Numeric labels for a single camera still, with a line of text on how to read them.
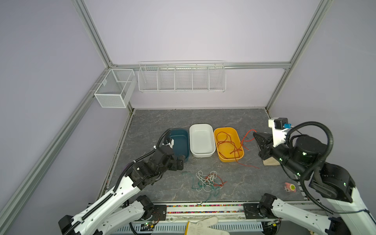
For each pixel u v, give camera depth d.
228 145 0.99
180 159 0.65
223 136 1.04
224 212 0.75
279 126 0.43
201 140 1.03
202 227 0.70
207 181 0.80
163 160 0.53
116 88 1.01
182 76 0.99
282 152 0.46
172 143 0.66
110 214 0.43
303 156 0.37
